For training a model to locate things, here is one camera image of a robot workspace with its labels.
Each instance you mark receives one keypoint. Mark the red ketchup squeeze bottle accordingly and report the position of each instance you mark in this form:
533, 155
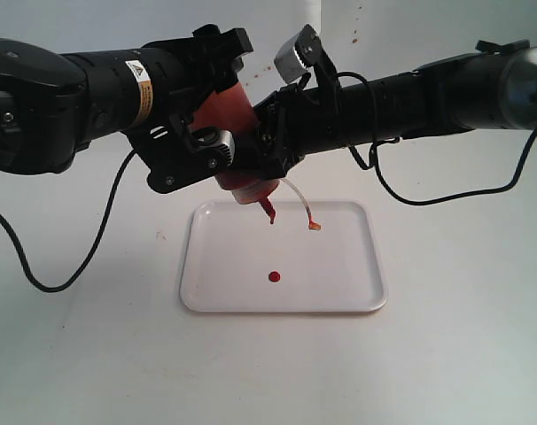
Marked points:
231, 110

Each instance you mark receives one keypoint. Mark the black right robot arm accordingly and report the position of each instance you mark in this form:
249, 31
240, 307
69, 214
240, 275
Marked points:
492, 88

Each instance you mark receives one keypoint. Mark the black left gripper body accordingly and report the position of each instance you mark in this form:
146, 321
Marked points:
189, 70

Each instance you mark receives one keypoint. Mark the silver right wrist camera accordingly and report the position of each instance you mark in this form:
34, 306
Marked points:
298, 54

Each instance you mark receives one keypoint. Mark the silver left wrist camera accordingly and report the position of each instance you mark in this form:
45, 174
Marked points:
214, 143

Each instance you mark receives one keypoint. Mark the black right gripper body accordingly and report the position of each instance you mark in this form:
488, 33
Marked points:
272, 147

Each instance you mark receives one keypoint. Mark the red ketchup blob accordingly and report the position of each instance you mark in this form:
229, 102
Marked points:
274, 276

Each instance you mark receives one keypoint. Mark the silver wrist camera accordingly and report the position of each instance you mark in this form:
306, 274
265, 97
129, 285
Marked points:
214, 143
298, 54

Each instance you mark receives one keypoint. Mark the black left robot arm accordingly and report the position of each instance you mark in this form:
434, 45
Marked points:
54, 105

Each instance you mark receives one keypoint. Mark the white rectangular plastic tray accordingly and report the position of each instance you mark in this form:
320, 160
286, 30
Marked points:
232, 248

